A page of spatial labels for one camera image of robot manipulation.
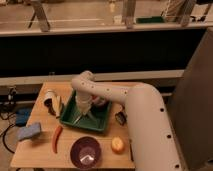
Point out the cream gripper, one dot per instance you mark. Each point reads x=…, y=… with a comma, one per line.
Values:
x=83, y=109

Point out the silver fork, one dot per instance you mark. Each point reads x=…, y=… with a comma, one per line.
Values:
x=77, y=119

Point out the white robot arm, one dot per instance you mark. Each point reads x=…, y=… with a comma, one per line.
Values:
x=152, y=141

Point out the red bowl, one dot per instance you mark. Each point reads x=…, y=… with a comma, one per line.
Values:
x=98, y=101

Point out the purple bowl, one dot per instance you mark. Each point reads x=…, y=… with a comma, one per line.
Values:
x=85, y=153

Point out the green plastic tray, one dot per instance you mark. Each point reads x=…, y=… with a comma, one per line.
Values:
x=97, y=123

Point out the white cup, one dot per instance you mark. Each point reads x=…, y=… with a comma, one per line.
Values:
x=49, y=94

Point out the orange fruit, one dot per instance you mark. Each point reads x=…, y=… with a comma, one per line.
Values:
x=117, y=145

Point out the blue box on floor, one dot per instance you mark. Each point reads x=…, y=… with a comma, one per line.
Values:
x=22, y=116

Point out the blue sponge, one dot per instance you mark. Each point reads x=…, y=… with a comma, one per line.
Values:
x=29, y=132

